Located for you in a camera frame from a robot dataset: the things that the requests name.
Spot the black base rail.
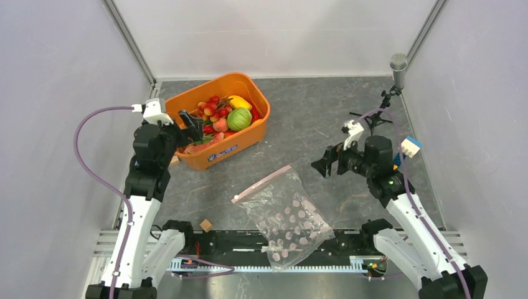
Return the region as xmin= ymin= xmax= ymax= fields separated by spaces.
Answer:
xmin=179 ymin=229 xmax=388 ymax=273

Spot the orange plastic tub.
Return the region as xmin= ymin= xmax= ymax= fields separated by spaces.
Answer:
xmin=166 ymin=73 xmax=271 ymax=170

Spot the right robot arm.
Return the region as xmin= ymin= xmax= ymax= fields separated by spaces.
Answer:
xmin=311 ymin=135 xmax=488 ymax=298

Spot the long red chili pepper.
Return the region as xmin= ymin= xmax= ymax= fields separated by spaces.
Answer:
xmin=203 ymin=126 xmax=216 ymax=135

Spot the yellow mango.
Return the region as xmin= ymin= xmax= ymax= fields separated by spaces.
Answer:
xmin=227 ymin=95 xmax=253 ymax=110

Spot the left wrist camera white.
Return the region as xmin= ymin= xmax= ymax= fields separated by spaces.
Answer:
xmin=131 ymin=98 xmax=174 ymax=126

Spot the small wooden cube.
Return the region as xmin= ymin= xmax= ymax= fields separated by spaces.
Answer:
xmin=200 ymin=219 xmax=213 ymax=232

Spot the green round fruit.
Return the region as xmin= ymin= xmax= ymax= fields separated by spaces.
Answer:
xmin=227 ymin=108 xmax=253 ymax=131

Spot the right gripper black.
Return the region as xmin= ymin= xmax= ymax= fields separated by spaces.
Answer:
xmin=310 ymin=134 xmax=374 ymax=179

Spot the microphone on tripod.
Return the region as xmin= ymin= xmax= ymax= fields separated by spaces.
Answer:
xmin=365 ymin=53 xmax=409 ymax=135

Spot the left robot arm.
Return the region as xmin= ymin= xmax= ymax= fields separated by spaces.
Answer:
xmin=85 ymin=110 xmax=203 ymax=298

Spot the red cherry bunch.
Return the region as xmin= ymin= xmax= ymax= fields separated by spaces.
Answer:
xmin=197 ymin=96 xmax=233 ymax=123

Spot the peach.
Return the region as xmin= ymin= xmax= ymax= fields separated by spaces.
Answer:
xmin=212 ymin=118 xmax=229 ymax=133

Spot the clear zip top bag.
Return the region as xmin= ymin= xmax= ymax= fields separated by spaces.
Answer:
xmin=231 ymin=165 xmax=335 ymax=272

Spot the white blue toy block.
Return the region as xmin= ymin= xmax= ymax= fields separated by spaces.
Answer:
xmin=400 ymin=136 xmax=422 ymax=158

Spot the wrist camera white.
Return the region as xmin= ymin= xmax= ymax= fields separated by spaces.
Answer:
xmin=131 ymin=98 xmax=174 ymax=126
xmin=342 ymin=120 xmax=364 ymax=150

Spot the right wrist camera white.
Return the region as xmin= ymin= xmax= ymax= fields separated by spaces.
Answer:
xmin=342 ymin=120 xmax=364 ymax=150

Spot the watermelon slice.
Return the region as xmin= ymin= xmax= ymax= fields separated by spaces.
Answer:
xmin=183 ymin=133 xmax=224 ymax=154

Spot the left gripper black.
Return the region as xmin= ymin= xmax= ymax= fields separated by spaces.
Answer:
xmin=153 ymin=109 xmax=202 ymax=167

